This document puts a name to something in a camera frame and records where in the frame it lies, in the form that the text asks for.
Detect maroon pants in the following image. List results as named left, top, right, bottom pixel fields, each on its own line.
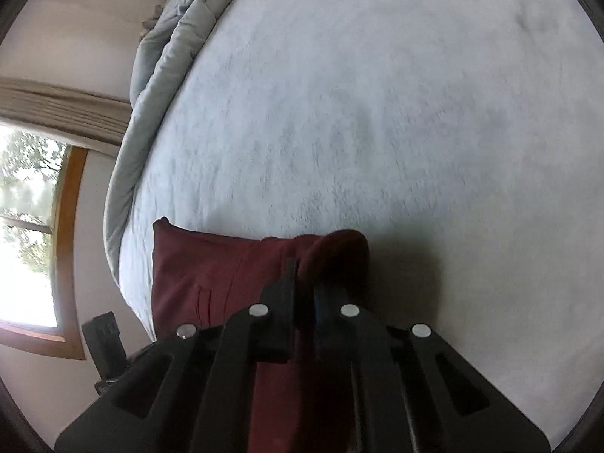
left=152, top=217, right=371, bottom=453

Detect grey comforter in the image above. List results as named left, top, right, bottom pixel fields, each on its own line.
left=104, top=0, right=258, bottom=288

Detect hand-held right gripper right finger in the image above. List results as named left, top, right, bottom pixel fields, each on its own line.
left=314, top=283, right=550, bottom=453

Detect wooden framed window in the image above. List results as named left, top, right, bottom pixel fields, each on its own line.
left=0, top=125, right=90, bottom=360

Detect white fleece blanket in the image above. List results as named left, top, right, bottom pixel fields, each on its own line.
left=116, top=0, right=601, bottom=444

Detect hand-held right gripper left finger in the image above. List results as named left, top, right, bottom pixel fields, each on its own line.
left=54, top=257, right=299, bottom=453

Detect beige curtain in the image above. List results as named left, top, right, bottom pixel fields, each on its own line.
left=0, top=78, right=134, bottom=157

